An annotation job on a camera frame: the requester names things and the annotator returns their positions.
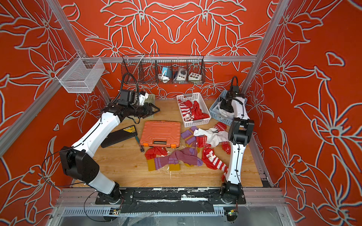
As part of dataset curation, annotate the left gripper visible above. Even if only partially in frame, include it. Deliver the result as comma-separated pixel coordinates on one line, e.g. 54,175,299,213
129,103,161,118

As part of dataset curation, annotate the purple ribbed sock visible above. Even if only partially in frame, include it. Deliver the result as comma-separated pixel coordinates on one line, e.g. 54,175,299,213
148,147,203,171

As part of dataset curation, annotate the red christmas sock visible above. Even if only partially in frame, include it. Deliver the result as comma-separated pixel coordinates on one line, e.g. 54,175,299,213
191,101,209,121

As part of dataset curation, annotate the purple yellow striped sock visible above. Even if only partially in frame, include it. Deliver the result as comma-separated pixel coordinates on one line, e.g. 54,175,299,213
181,126,198,147

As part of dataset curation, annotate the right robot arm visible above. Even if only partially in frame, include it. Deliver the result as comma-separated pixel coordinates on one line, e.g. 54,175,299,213
221,85,255,203

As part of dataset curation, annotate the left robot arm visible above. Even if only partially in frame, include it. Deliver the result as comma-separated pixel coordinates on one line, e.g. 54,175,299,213
59,89,160,203

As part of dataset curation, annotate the blue plastic basket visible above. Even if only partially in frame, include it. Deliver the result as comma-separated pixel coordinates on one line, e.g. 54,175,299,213
209,90,250,128

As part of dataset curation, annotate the green plastic basket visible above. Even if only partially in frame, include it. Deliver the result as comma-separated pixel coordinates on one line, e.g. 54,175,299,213
145,94,156,119

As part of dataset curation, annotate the white plastic basket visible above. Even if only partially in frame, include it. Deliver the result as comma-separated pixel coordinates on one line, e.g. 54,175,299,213
176,92,211,128

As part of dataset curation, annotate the black yellow bit box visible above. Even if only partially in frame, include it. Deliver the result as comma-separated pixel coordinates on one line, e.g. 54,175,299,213
101,125,138,148

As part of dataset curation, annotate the white black striped crew sock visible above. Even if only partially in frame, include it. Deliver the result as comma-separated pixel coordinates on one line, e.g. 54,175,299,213
193,128,229,147

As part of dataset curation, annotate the red snowflake sock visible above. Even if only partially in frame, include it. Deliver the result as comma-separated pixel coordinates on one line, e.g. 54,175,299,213
222,141,232,154

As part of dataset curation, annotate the orange plastic tool case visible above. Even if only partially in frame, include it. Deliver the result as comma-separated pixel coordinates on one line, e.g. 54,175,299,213
140,121,181,149

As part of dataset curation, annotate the white button box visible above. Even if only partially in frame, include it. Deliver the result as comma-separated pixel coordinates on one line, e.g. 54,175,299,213
188,73,202,82

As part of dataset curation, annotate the ratchet wrench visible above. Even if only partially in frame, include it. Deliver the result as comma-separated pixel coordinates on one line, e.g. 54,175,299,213
134,136,145,153

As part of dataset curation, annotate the white power adapter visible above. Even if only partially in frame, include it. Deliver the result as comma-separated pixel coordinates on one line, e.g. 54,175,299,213
157,66,173,83

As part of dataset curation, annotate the red crumpled sock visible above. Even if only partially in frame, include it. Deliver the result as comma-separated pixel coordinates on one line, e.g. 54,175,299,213
145,147,168,160

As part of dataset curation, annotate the white socket cube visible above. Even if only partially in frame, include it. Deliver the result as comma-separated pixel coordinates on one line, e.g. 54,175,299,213
174,67,188,82

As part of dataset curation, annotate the red white striped santa sock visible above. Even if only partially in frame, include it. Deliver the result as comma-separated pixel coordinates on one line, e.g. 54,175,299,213
201,147,229,182

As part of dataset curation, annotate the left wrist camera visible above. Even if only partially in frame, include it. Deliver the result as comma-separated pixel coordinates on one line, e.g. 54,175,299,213
138,91,149,105

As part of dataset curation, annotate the black wire wall basket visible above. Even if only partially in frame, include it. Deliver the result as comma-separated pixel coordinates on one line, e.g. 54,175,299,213
121,54,206,85

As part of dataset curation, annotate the white wire wall basket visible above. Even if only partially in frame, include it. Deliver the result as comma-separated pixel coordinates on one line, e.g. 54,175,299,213
56,58,105,94

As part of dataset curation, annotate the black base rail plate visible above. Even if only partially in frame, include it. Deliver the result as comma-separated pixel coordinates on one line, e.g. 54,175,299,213
95,187,246,213

